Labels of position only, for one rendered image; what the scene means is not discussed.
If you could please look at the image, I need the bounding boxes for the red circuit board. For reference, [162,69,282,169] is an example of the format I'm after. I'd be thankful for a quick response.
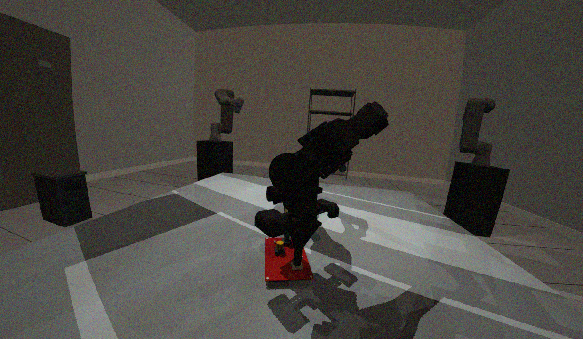
[265,232,314,286]

